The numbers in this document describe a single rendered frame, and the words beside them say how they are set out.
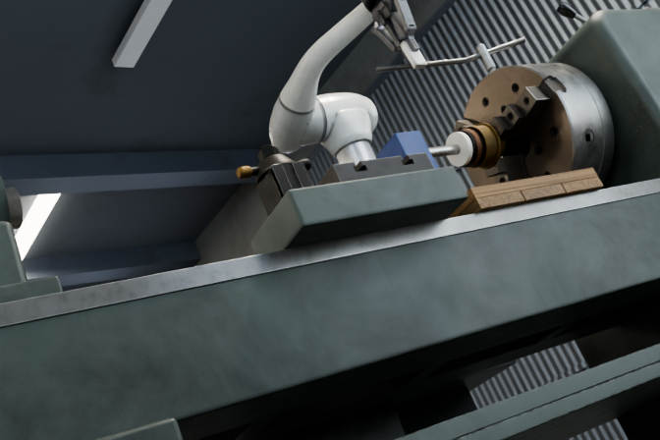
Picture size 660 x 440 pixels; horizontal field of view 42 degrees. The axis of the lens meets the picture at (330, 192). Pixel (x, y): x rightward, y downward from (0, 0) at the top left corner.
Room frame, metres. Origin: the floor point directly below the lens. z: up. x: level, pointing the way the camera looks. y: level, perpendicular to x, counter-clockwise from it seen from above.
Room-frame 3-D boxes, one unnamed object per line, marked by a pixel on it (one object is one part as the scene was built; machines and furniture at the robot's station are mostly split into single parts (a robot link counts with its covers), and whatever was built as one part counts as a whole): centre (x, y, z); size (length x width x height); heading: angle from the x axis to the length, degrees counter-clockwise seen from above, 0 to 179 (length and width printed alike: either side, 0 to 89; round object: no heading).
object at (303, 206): (1.35, 0.09, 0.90); 0.53 x 0.30 x 0.06; 37
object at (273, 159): (1.42, 0.07, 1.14); 0.08 x 0.08 x 0.03
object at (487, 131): (1.60, -0.31, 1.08); 0.09 x 0.09 x 0.09; 37
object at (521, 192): (1.54, -0.22, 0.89); 0.36 x 0.30 x 0.04; 37
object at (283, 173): (1.41, 0.07, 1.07); 0.07 x 0.07 x 0.10; 37
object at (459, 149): (1.54, -0.22, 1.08); 0.13 x 0.07 x 0.07; 127
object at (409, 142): (1.49, -0.15, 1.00); 0.08 x 0.06 x 0.23; 37
